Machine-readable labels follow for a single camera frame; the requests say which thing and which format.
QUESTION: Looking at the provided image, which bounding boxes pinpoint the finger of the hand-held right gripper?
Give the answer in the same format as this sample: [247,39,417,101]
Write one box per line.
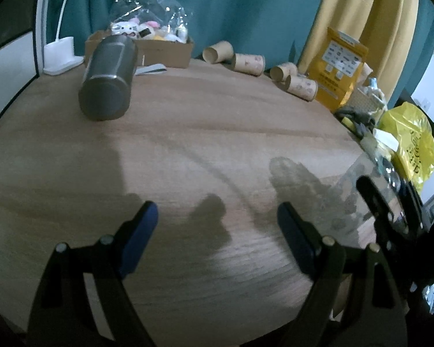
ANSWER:
[357,175,409,250]
[401,181,429,232]

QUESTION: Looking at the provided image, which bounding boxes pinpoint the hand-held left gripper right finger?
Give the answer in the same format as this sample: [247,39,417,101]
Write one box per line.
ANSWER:
[278,202,407,347]

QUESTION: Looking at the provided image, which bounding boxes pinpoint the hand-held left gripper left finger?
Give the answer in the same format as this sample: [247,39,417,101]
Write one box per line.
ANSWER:
[27,200,159,347]

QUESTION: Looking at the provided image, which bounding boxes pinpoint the grey metal bottle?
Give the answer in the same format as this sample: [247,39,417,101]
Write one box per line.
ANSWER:
[78,35,139,121]

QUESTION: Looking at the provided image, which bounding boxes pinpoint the brown paper cup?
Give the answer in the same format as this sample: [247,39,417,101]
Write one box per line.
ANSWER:
[285,75,318,101]
[202,40,235,64]
[232,53,266,77]
[269,62,299,82]

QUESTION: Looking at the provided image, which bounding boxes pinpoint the yellow plastic bag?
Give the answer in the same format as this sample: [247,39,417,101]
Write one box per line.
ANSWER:
[378,101,434,192]

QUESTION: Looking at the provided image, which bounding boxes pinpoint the white paper slip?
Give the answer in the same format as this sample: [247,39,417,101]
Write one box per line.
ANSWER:
[373,128,399,151]

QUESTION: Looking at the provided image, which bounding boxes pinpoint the dark cloth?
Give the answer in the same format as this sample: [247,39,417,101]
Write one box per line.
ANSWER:
[334,106,375,140]

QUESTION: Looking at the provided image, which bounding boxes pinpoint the white woven basket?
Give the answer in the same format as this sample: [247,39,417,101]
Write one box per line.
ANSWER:
[345,86,387,125]

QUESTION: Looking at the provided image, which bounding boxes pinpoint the yellow paper package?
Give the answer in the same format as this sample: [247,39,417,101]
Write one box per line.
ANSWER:
[308,27,369,112]

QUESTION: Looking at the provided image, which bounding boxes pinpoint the brown cardboard box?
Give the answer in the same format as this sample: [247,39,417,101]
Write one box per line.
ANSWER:
[84,30,195,69]

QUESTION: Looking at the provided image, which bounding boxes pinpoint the yellow curtain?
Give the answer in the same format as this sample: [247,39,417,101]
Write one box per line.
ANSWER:
[298,0,420,91]

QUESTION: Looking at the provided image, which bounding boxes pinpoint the white desk lamp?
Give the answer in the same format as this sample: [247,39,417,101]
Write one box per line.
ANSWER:
[43,0,84,76]

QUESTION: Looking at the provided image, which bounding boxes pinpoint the clear bag of plush toys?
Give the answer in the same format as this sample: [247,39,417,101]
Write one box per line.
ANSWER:
[109,0,194,43]

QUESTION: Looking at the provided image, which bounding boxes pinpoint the teal curtain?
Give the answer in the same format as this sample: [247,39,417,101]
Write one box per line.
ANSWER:
[49,0,434,107]

